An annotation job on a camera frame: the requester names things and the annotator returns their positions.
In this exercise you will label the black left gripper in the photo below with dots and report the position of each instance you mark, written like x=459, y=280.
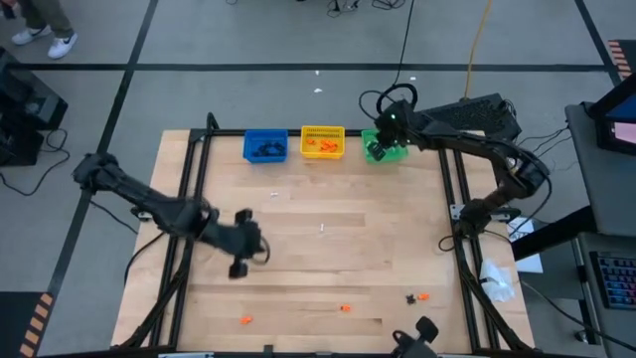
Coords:
x=243, y=240

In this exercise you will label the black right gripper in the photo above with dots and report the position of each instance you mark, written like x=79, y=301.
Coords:
x=393, y=124

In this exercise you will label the green plastic basket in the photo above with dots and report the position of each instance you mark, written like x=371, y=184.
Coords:
x=395, y=155

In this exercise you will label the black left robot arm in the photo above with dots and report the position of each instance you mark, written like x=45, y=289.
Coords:
x=144, y=199

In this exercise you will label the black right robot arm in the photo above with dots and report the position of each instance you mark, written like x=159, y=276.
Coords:
x=497, y=154

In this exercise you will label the yellow plastic basket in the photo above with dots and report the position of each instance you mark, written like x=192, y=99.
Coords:
x=309, y=151

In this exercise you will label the blue plastic basket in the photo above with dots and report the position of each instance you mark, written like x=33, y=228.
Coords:
x=251, y=136

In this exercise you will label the black keyboard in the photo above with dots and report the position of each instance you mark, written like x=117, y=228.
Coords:
x=477, y=114

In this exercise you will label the orange foam block toy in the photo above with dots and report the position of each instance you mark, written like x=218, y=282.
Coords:
x=345, y=307

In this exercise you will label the crumpled white plastic bag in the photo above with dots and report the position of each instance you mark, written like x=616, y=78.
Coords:
x=494, y=283

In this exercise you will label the black handheld device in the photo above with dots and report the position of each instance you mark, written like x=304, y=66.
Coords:
x=422, y=333

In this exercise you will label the white paper sheet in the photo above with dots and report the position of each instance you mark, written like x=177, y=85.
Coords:
x=529, y=263

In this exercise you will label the black desk beam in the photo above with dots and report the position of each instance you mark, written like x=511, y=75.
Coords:
x=551, y=233

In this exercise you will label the grey desk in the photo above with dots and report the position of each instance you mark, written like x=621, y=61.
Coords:
x=596, y=189

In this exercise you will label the black orange striped mat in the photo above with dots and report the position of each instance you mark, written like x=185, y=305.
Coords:
x=15, y=323
x=623, y=57

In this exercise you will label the black computer monitor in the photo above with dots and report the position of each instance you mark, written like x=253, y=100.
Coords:
x=618, y=131

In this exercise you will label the black equipment case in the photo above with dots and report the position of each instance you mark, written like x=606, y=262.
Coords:
x=25, y=109

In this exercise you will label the backlit keyboard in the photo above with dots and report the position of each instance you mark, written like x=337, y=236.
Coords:
x=618, y=281

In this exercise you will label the person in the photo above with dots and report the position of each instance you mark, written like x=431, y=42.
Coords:
x=45, y=20

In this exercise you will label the silver mounting bracket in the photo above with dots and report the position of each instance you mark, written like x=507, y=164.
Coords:
x=141, y=215
x=456, y=213

